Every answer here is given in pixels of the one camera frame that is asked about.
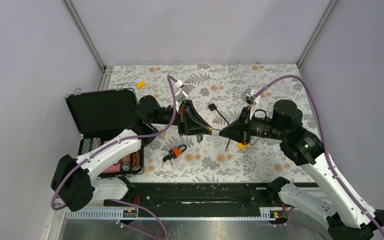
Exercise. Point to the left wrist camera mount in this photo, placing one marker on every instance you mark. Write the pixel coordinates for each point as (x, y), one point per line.
(182, 93)

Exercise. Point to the yellow block near case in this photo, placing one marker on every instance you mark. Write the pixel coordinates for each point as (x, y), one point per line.
(140, 85)

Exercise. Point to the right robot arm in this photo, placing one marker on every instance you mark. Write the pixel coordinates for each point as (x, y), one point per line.
(345, 214)

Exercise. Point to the floral table cloth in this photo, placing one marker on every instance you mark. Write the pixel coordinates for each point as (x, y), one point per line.
(217, 95)

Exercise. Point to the black poker chip case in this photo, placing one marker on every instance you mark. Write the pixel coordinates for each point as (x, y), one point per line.
(104, 115)

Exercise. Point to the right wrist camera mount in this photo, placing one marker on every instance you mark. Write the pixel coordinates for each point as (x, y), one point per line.
(248, 97)

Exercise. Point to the grey marker yellow cap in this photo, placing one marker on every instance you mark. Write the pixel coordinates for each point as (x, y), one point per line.
(253, 141)

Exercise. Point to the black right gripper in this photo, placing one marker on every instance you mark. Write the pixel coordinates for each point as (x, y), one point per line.
(240, 128)

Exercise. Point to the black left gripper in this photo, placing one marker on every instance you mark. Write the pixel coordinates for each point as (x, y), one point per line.
(190, 122)

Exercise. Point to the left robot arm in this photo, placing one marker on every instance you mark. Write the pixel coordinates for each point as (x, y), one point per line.
(76, 181)

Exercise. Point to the small orange black padlock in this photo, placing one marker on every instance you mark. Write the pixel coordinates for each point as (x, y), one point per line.
(173, 154)

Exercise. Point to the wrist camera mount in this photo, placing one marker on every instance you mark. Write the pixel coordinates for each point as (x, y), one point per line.
(182, 93)
(248, 97)

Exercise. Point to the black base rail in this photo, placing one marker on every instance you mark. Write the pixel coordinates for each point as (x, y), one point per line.
(203, 200)

